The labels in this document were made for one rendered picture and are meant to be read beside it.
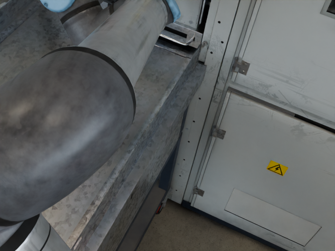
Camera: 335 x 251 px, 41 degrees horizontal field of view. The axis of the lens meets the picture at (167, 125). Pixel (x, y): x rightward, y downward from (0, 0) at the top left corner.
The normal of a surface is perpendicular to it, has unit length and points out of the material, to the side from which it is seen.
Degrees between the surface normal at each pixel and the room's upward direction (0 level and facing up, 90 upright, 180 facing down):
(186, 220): 0
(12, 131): 22
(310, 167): 90
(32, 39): 0
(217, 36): 90
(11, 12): 90
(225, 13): 90
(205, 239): 0
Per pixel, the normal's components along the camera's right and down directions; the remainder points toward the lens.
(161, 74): 0.11, -0.61
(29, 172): 0.39, 0.22
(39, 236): 0.86, -0.36
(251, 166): -0.41, 0.69
